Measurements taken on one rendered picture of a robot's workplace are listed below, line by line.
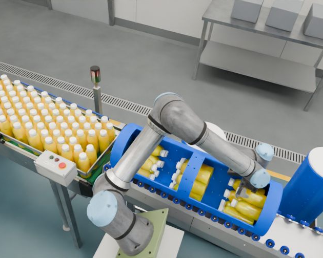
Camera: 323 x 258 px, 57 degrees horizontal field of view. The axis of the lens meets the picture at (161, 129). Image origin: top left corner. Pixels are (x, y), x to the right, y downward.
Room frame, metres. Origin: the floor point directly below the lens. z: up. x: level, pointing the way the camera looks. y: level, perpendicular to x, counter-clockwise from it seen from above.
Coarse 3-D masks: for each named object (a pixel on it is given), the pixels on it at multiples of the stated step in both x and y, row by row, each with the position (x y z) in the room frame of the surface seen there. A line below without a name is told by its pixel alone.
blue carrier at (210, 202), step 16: (128, 128) 1.11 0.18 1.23; (128, 144) 1.14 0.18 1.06; (160, 144) 1.17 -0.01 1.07; (176, 144) 1.04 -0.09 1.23; (112, 160) 0.97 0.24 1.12; (176, 160) 1.10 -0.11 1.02; (192, 160) 0.94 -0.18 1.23; (208, 160) 1.06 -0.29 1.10; (144, 176) 0.91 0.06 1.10; (160, 176) 1.02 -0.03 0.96; (192, 176) 0.87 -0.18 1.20; (224, 176) 1.01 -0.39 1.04; (176, 192) 0.83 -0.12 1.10; (208, 192) 0.94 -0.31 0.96; (224, 192) 0.95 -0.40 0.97; (272, 192) 0.81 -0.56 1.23; (208, 208) 0.77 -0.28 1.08; (272, 208) 0.73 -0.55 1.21; (240, 224) 0.71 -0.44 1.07; (256, 224) 0.69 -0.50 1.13
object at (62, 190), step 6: (60, 186) 0.90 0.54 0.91; (60, 192) 0.90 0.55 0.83; (66, 192) 0.92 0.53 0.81; (60, 198) 0.91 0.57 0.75; (66, 198) 0.91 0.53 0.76; (66, 204) 0.90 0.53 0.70; (66, 210) 0.90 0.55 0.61; (72, 210) 0.93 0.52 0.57; (66, 216) 0.91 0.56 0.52; (72, 216) 0.92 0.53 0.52; (72, 222) 0.91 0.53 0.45; (72, 228) 0.90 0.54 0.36; (72, 234) 0.91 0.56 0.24; (78, 234) 0.93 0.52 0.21; (78, 240) 0.91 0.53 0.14; (78, 246) 0.90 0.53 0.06
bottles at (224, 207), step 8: (168, 152) 1.12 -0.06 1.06; (152, 160) 1.03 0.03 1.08; (160, 160) 1.08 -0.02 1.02; (152, 176) 0.95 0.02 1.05; (176, 184) 0.91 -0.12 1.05; (192, 192) 0.86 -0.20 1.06; (232, 192) 0.88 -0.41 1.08; (200, 200) 0.83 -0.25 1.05; (224, 200) 0.88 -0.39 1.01; (224, 208) 0.80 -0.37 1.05; (232, 208) 0.80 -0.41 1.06; (232, 216) 0.76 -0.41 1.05; (240, 216) 0.76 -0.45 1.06
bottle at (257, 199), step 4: (248, 192) 0.83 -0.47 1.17; (252, 192) 0.84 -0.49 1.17; (256, 192) 0.84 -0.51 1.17; (252, 196) 0.82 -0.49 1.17; (256, 196) 0.82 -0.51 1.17; (260, 196) 0.82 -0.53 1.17; (264, 196) 0.82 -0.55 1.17; (244, 200) 0.81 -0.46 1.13; (248, 200) 0.81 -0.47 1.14; (252, 200) 0.80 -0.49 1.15; (256, 200) 0.80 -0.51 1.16; (260, 200) 0.80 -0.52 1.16; (264, 200) 0.80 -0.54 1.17; (252, 204) 0.80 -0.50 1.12; (256, 204) 0.79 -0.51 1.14; (260, 204) 0.79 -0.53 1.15
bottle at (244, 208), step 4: (240, 200) 0.82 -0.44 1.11; (236, 204) 0.80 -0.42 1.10; (240, 204) 0.79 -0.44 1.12; (244, 204) 0.79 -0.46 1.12; (248, 204) 0.80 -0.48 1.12; (236, 208) 0.78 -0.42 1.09; (240, 208) 0.78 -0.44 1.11; (244, 208) 0.77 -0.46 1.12; (248, 208) 0.77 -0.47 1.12; (252, 208) 0.78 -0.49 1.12; (256, 208) 0.78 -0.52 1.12; (260, 208) 0.78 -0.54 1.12; (240, 212) 0.77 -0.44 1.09; (244, 212) 0.76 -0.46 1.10; (248, 212) 0.76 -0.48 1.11; (252, 212) 0.76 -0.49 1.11; (256, 212) 0.76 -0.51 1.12; (260, 212) 0.76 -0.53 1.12; (248, 216) 0.75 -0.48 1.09; (252, 216) 0.75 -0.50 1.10; (256, 216) 0.74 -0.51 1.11; (256, 220) 0.74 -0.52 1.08
